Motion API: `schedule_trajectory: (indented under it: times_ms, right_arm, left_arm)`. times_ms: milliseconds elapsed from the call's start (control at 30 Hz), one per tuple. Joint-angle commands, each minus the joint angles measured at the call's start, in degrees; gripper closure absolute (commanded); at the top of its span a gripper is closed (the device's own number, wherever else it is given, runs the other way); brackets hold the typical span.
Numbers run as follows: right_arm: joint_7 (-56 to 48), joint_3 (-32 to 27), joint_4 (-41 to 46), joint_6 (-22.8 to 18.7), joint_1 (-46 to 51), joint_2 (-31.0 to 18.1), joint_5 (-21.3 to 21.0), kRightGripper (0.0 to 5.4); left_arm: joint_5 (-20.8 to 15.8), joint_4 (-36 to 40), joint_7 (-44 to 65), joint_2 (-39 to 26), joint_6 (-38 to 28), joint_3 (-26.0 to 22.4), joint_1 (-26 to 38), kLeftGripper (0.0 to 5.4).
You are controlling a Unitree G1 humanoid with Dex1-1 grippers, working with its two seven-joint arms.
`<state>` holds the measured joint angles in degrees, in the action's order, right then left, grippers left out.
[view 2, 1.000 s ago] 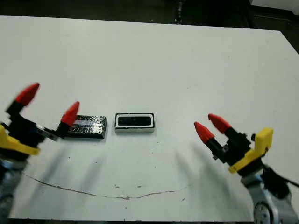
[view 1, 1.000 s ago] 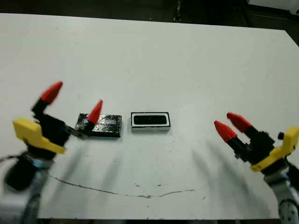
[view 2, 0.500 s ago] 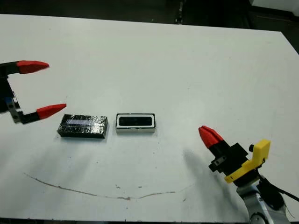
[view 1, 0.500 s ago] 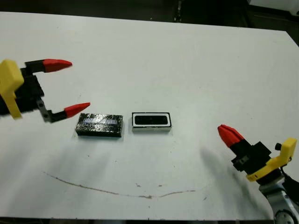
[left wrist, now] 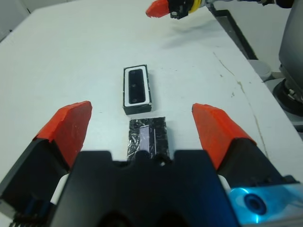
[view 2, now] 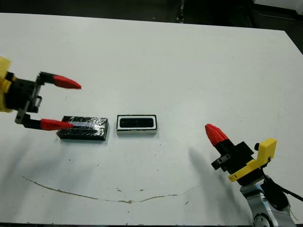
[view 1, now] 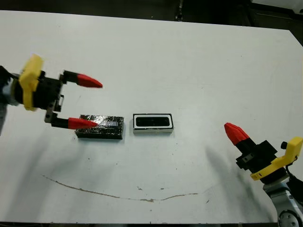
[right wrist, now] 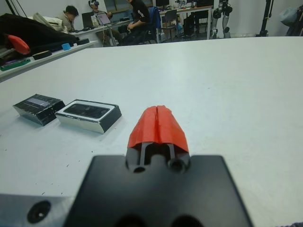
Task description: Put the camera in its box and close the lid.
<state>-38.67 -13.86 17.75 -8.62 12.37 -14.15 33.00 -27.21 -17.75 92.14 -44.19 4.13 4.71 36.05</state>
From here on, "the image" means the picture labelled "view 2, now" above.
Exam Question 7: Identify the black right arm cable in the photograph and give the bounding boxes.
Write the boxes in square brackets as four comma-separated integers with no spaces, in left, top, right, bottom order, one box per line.
[265,176,303,203]

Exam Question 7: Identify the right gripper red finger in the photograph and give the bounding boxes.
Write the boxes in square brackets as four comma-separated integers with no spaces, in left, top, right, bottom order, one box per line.
[205,124,229,156]
[207,123,239,151]

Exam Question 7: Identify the black camera box lid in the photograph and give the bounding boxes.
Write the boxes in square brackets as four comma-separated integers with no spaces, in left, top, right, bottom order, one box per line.
[56,115,111,141]

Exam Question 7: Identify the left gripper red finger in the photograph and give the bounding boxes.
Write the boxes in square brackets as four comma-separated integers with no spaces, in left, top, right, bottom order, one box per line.
[39,71,82,90]
[23,114,74,131]

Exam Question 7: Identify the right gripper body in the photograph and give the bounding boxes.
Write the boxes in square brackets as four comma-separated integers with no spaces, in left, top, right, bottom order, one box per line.
[211,138,277,187]

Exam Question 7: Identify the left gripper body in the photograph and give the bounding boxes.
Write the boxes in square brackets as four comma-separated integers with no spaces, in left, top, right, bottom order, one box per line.
[0,56,45,125]

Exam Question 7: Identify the dark metal stand base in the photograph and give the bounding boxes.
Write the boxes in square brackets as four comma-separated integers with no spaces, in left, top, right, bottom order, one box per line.
[176,0,186,24]

